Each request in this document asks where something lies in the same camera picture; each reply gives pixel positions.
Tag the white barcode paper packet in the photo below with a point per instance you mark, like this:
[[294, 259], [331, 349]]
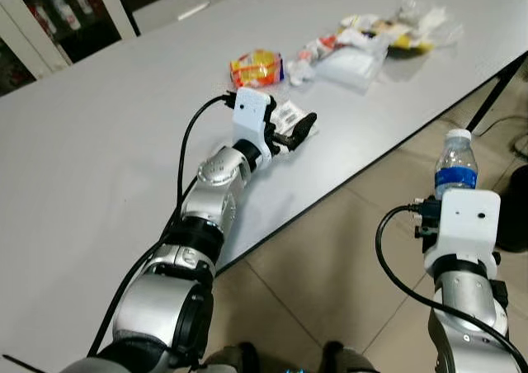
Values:
[[289, 113]]

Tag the clear water bottle blue label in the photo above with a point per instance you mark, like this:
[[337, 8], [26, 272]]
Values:
[[456, 171]]

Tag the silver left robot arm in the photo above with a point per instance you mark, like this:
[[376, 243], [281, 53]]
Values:
[[210, 183]]

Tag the crumpled red white wrapper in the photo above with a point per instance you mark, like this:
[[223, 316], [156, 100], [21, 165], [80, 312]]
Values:
[[301, 63]]

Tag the orange yellow snack bag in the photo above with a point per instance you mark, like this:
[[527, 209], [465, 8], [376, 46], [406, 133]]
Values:
[[257, 68]]

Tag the flat white plastic bag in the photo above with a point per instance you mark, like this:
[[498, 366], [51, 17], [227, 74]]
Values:
[[351, 66]]

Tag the black metal table leg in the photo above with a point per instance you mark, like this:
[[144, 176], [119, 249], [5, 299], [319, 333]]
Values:
[[495, 94]]

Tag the crumpled clear plastic wrapper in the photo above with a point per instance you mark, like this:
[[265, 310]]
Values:
[[429, 18]]

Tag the robot right leg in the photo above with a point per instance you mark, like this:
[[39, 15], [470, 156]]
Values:
[[351, 361]]

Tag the robot leg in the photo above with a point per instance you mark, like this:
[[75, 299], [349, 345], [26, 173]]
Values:
[[351, 361], [231, 361]]

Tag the white glass door cabinet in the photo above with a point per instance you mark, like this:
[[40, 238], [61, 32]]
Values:
[[107, 10]]

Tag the robot left leg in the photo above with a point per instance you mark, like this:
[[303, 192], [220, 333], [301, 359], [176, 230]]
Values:
[[231, 361]]

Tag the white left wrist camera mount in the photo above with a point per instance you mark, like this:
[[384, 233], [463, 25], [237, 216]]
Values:
[[250, 113]]

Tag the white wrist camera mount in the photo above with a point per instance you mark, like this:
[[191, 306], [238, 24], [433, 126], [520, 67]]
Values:
[[466, 224], [250, 113]]

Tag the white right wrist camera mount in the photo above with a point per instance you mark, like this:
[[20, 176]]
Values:
[[466, 224]]

